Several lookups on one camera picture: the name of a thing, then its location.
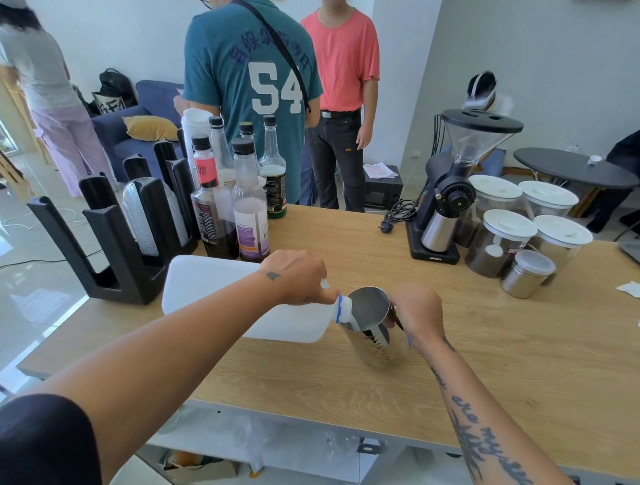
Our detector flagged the person's left hand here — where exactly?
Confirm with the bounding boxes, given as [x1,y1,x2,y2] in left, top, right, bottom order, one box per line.
[257,250,341,306]

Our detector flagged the person's right hand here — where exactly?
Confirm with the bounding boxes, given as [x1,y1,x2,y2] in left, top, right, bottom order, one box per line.
[384,286,446,350]

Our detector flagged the steel milk pitcher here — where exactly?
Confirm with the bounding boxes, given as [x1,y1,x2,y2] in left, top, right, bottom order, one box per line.
[342,287,412,371]

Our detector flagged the white plastic jug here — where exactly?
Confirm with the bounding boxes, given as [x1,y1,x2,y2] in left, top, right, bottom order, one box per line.
[161,255,359,344]

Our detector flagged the person's right forearm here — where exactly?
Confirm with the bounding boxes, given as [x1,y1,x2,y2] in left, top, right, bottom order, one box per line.
[412,334,577,485]

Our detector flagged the person's left forearm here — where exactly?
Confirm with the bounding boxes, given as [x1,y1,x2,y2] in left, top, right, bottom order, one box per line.
[30,270,281,485]

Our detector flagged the steel grinder dosing cup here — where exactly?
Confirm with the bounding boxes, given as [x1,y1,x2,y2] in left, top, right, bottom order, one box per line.
[421,208,459,253]

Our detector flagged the clear bottle purple label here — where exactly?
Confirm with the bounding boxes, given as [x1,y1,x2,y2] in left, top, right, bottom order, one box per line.
[230,137,271,263]

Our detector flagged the black box cabinet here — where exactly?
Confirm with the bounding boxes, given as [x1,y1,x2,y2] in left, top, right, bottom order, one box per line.
[363,165,404,211]

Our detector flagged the glass jar white lid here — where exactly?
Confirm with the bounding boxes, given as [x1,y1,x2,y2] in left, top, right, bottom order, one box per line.
[518,180,580,221]
[454,174,524,249]
[529,214,594,273]
[464,209,539,280]

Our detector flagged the small steel canister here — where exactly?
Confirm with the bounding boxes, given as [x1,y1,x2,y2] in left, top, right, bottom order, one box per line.
[500,249,557,300]

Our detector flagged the white paper sheets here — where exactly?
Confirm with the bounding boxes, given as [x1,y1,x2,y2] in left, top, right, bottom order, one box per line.
[363,162,400,180]

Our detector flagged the dark syrup bottle red label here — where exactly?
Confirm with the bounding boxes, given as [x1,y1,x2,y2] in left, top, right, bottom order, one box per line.
[190,134,240,261]

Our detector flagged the black coffee grinder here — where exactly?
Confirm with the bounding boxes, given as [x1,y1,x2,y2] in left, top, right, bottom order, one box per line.
[405,109,525,266]

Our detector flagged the clear plastic wrapping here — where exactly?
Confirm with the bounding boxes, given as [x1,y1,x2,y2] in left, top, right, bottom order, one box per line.
[150,406,391,478]

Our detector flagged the clear tall bottle black cap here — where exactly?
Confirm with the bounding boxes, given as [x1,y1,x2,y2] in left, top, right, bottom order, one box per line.
[208,115,236,191]
[238,121,259,153]

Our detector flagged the black cup dispenser rack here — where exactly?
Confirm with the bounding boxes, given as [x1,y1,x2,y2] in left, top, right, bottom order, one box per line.
[27,140,202,306]

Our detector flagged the stack of clear lids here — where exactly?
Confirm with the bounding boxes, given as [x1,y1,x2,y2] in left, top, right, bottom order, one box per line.
[122,177,189,257]

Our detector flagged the white plastic tub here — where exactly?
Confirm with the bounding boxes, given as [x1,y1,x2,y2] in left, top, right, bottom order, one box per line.
[180,108,216,177]

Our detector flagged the round black table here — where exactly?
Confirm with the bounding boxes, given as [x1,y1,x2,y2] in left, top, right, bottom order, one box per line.
[513,147,640,219]

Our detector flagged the white headset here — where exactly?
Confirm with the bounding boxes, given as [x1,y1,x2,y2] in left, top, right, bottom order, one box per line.
[463,73,499,111]

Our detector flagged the yellow cushion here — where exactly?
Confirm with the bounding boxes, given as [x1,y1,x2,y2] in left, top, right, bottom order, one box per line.
[122,115,180,143]

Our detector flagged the blue sofa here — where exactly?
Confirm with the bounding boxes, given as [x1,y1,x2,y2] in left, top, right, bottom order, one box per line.
[91,79,186,184]

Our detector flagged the white printed bag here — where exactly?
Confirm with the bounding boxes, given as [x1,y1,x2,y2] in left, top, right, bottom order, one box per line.
[92,92,127,117]

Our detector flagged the black backpack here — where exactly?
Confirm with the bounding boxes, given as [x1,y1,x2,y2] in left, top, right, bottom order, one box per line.
[98,68,139,109]

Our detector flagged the black shirt sleeve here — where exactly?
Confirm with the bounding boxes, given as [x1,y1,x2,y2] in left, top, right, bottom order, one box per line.
[0,394,104,485]

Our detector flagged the black power cable with plug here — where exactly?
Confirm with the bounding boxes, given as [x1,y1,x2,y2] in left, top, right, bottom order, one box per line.
[377,199,419,235]

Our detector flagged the black floor cable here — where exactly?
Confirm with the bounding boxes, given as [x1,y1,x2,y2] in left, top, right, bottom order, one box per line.
[0,207,103,271]

